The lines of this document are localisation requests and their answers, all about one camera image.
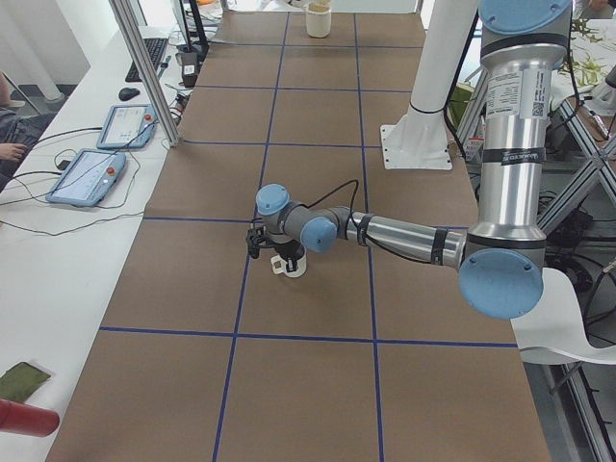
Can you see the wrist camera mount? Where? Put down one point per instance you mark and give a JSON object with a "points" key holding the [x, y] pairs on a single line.
{"points": [[256, 238]]}

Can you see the blue teach pendant near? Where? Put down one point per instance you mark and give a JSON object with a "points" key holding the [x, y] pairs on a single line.
{"points": [[88, 178]]}

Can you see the white camera pillar with base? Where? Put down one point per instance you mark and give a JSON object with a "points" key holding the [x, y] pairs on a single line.
{"points": [[419, 139]]}

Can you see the red cylinder bottle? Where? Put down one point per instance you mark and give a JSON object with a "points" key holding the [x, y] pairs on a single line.
{"points": [[24, 419]]}

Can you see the white chair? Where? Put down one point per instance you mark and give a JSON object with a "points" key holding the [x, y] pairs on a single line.
{"points": [[552, 333]]}

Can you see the black computer mouse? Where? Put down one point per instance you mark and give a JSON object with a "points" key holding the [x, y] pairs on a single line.
{"points": [[126, 94]]}

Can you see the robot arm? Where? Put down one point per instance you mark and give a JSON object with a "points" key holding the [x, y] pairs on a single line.
{"points": [[500, 258]]}

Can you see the blue teach pendant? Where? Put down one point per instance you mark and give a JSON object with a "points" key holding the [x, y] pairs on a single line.
{"points": [[88, 178], [127, 127]]}

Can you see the black power adapter box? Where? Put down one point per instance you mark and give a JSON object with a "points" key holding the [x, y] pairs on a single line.
{"points": [[190, 63]]}

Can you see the green cloth pouch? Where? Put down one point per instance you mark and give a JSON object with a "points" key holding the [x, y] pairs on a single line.
{"points": [[20, 381]]}

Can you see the potted green plant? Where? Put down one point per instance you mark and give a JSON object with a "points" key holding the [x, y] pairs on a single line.
{"points": [[592, 51]]}

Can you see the white ribbed mug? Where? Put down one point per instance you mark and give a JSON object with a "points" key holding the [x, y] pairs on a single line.
{"points": [[278, 266]]}

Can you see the aluminium frame post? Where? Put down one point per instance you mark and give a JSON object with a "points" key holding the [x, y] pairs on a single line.
{"points": [[129, 27]]}

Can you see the person's hand at desk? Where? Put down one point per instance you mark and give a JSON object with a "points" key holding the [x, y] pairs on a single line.
{"points": [[13, 152]]}

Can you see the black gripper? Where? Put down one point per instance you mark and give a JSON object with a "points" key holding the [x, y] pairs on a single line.
{"points": [[289, 250]]}

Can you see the blue teach pendant far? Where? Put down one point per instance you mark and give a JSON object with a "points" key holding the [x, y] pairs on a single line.
{"points": [[127, 127]]}

